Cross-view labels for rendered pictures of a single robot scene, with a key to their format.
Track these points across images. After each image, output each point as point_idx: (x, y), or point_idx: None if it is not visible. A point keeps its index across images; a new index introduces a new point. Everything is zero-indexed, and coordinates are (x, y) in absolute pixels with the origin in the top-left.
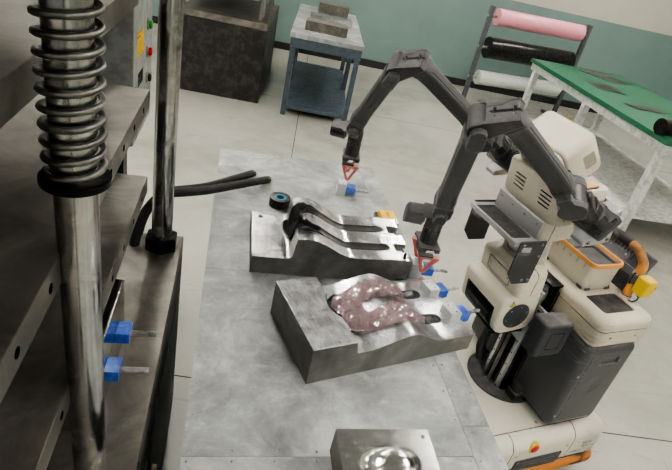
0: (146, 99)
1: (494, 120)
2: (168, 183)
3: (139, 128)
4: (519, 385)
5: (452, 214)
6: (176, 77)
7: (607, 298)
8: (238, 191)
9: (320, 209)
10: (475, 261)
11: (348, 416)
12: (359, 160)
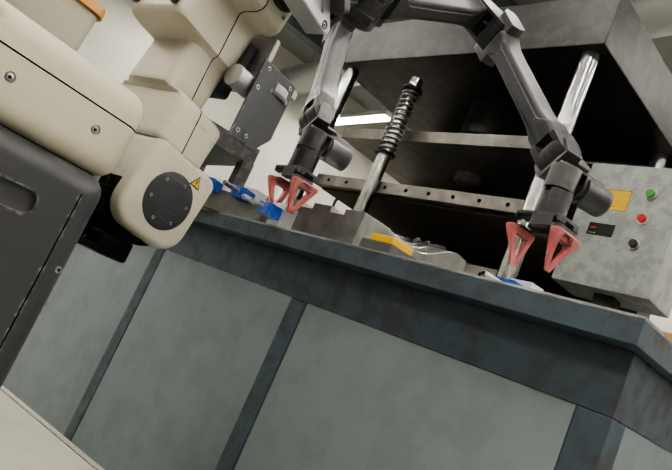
0: (519, 201)
1: (331, 18)
2: (497, 271)
3: (584, 278)
4: None
5: (300, 113)
6: (532, 181)
7: None
8: None
9: (430, 249)
10: (206, 175)
11: None
12: (516, 210)
